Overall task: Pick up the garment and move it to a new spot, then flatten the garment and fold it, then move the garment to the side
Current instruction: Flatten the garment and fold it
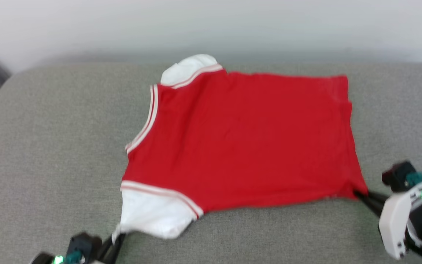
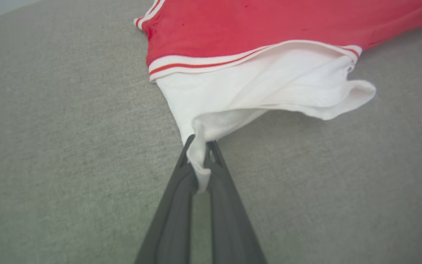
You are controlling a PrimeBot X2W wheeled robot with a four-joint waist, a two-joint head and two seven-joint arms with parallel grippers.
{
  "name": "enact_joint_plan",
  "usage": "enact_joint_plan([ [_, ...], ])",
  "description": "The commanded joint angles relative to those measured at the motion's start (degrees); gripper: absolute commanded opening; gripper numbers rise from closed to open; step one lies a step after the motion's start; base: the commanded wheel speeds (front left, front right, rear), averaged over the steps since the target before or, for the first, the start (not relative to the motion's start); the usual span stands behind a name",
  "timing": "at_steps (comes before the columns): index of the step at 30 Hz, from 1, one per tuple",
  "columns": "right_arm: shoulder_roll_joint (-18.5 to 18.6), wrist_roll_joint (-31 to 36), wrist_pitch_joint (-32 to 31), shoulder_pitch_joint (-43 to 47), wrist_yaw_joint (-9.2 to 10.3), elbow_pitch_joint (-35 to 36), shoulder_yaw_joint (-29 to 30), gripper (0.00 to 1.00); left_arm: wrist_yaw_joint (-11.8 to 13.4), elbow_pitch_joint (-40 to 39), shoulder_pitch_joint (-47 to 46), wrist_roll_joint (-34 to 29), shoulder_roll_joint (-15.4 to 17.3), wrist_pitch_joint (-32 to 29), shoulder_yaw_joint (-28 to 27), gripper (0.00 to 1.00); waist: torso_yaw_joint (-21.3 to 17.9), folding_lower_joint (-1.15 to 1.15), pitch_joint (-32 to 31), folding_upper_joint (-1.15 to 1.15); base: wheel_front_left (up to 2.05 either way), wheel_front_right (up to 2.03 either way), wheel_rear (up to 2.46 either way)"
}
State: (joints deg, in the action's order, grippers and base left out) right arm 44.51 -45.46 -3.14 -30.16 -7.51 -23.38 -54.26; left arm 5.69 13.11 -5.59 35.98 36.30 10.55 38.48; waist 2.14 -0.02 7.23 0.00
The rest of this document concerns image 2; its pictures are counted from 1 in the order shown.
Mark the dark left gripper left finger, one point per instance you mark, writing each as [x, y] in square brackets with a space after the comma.
[174, 220]

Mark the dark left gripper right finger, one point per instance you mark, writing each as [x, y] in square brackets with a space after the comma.
[229, 227]

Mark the red white basketball jersey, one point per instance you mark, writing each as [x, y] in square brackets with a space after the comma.
[269, 80]

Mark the grey fabric sofa cushion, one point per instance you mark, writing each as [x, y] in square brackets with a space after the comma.
[68, 146]

